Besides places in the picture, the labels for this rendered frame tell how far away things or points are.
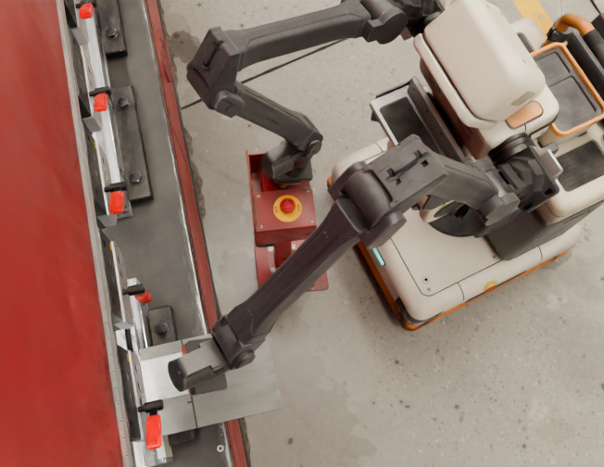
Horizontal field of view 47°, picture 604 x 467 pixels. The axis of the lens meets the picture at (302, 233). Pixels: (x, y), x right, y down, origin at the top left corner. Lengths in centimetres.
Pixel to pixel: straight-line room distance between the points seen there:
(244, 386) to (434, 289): 98
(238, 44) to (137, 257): 62
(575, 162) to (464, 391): 97
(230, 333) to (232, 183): 148
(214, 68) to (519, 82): 53
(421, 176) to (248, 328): 39
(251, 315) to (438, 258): 123
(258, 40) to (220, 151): 143
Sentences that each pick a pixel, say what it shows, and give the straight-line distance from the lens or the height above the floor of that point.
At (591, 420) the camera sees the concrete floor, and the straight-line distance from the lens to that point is 265.
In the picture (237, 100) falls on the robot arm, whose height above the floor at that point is 129.
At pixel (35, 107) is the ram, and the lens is 100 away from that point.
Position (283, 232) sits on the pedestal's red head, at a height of 75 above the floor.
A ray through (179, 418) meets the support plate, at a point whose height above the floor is 100.
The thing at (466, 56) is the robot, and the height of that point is 135.
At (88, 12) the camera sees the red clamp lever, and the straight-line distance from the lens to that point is 143.
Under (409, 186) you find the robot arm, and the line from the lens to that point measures 96.
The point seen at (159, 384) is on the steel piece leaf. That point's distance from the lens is 146.
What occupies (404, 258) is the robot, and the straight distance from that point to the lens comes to 226.
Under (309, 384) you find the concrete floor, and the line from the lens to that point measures 245.
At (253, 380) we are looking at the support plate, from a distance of 144.
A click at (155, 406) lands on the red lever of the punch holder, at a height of 125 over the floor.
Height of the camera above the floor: 244
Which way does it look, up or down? 73 degrees down
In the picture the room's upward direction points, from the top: 4 degrees clockwise
